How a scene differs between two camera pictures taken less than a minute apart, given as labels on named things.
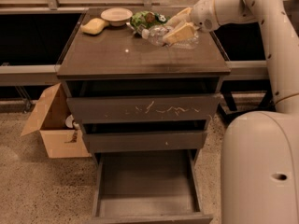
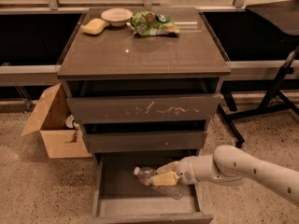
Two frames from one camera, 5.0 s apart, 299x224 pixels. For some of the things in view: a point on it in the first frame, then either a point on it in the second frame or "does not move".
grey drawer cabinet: (144, 110) does not move
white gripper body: (203, 13) to (186, 170)
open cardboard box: (49, 118) does not move
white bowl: (117, 17) does not move
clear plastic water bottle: (156, 36) to (176, 191)
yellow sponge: (94, 26) does not move
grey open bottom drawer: (148, 187) does not move
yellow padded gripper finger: (182, 18) to (166, 168)
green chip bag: (148, 19) does not move
